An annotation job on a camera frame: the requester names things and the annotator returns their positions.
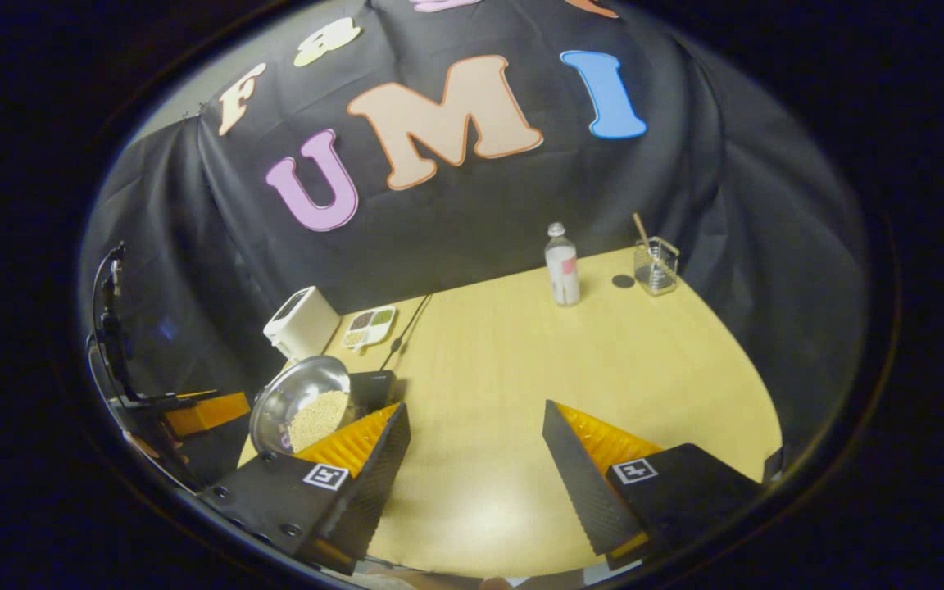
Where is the black power cable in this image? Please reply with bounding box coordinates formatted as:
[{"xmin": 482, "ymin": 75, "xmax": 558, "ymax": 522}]
[{"xmin": 379, "ymin": 293, "xmax": 433, "ymax": 371}]

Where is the white toaster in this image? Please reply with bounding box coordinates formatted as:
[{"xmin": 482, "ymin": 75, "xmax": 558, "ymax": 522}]
[{"xmin": 263, "ymin": 286, "xmax": 342, "ymax": 361}]

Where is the white divided bean dish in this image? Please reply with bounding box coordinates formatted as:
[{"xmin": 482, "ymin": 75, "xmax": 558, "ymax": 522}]
[{"xmin": 341, "ymin": 305, "xmax": 398, "ymax": 352}]

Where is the clear bottle with pink label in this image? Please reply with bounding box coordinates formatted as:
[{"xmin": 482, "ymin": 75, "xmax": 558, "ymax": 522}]
[{"xmin": 544, "ymin": 222, "xmax": 582, "ymax": 308}]

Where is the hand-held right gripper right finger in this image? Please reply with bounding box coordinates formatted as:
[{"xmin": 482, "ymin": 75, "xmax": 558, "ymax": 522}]
[{"xmin": 542, "ymin": 399, "xmax": 768, "ymax": 570}]

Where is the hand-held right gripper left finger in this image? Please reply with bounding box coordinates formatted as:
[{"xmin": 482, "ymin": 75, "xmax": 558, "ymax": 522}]
[{"xmin": 197, "ymin": 402, "xmax": 411, "ymax": 574}]

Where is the clear wire holder cup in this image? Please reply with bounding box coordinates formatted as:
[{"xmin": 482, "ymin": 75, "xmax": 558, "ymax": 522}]
[{"xmin": 633, "ymin": 237, "xmax": 681, "ymax": 297}]

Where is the silver pot with beans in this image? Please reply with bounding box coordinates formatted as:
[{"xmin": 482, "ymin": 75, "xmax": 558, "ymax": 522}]
[{"xmin": 249, "ymin": 355, "xmax": 352, "ymax": 457}]

